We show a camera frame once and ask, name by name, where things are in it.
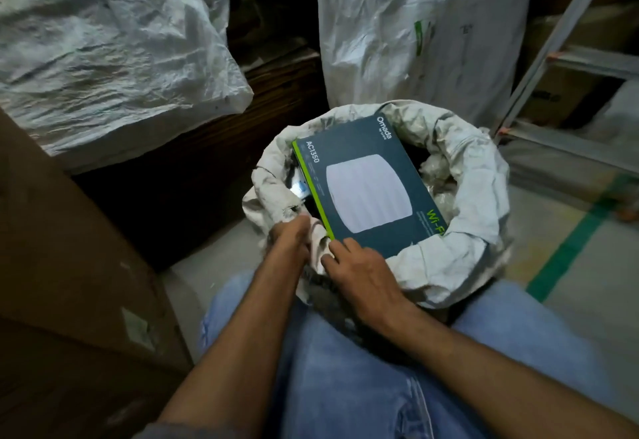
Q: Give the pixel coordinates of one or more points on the large white sack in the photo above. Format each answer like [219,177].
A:
[110,54]

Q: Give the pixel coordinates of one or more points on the small light blue box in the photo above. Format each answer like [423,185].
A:
[300,189]

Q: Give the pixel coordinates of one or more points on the person's leg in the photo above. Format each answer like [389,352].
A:
[339,384]
[524,319]

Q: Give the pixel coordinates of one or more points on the stacked cardboard boxes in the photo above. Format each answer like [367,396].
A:
[554,89]

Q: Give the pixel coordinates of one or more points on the dark box white label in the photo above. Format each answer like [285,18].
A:
[349,144]

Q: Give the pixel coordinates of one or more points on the person's right hand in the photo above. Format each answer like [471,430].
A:
[364,284]

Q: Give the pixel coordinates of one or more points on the brown cardboard box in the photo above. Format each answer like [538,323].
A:
[65,254]

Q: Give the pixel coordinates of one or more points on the person's right forearm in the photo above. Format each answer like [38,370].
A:
[499,384]

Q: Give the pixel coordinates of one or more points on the tall white sack green mark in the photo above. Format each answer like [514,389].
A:
[374,29]

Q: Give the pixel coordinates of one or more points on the person's left hand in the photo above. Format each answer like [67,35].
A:
[292,239]

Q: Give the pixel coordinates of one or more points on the aluminium step ladder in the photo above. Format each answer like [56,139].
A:
[549,59]

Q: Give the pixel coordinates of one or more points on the person's right leg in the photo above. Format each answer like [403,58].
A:
[524,319]

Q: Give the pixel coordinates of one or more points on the person's gray shirt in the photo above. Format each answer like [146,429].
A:
[170,432]

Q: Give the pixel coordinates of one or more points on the clear bubble wrap packet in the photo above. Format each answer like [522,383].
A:
[439,189]

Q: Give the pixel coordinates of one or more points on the person's left forearm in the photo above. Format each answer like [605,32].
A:
[239,354]

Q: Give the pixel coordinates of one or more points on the white woven sack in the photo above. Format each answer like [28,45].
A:
[474,194]

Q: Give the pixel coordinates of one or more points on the dark wooden panel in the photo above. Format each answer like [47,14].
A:
[199,179]

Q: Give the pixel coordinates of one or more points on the person's left leg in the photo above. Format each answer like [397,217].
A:
[339,384]

